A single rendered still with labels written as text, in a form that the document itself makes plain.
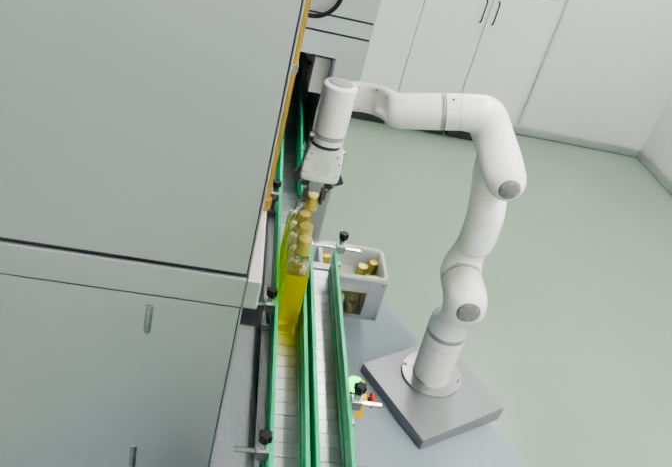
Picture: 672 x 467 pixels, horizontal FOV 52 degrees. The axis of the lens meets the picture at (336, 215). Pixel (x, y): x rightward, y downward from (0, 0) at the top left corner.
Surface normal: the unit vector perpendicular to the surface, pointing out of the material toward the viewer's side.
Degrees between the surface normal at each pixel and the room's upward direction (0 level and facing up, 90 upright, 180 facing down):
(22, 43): 90
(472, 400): 3
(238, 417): 0
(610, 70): 90
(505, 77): 90
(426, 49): 90
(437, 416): 3
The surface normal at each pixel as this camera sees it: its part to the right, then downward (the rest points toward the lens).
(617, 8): 0.05, 0.54
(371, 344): 0.22, -0.83
